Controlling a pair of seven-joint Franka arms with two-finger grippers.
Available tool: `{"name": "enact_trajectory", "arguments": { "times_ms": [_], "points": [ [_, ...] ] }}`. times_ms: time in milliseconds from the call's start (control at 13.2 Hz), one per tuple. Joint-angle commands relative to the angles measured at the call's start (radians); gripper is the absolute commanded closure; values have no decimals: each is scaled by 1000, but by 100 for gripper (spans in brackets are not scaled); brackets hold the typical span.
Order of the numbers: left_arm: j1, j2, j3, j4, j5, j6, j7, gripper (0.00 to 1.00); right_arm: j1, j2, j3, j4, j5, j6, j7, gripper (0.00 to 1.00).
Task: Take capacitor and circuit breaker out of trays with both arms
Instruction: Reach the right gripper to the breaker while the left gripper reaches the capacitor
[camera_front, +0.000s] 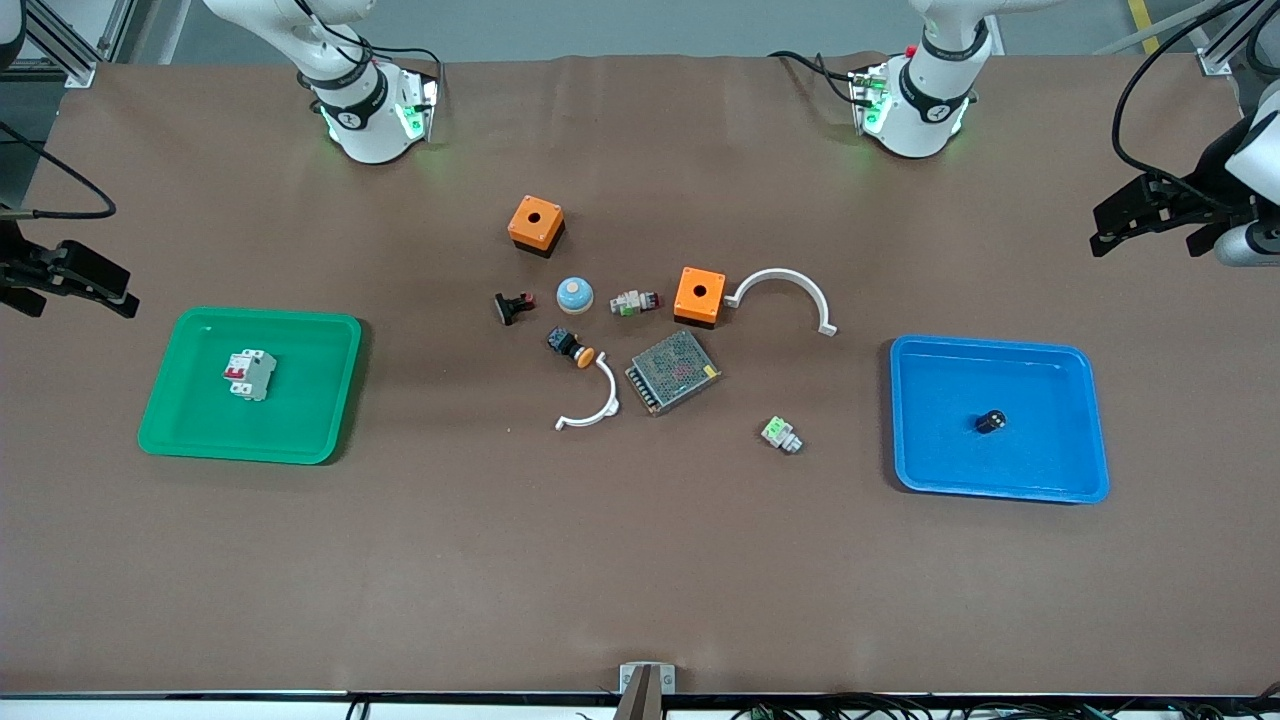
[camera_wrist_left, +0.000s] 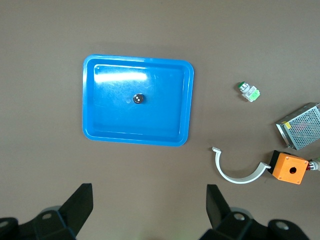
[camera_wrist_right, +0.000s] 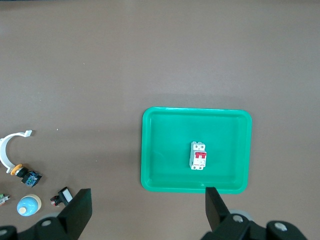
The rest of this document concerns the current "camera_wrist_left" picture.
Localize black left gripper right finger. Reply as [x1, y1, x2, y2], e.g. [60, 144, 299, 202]
[199, 184, 266, 240]

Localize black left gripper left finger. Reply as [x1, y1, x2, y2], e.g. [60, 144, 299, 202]
[33, 183, 94, 240]

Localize black cylindrical capacitor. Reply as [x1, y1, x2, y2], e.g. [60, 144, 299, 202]
[132, 92, 146, 106]

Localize orange button box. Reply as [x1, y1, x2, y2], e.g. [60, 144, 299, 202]
[268, 149, 310, 186]

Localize blue plastic tray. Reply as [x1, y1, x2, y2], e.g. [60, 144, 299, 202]
[81, 53, 195, 148]

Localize perforated metal power supply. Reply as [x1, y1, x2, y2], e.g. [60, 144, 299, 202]
[275, 101, 320, 151]

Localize green grey small connector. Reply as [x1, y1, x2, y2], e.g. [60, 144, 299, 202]
[235, 81, 262, 103]

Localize large white curved bracket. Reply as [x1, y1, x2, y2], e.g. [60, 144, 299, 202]
[211, 146, 272, 185]

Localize red indicator light switch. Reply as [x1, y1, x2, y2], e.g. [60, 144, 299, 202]
[305, 156, 320, 172]

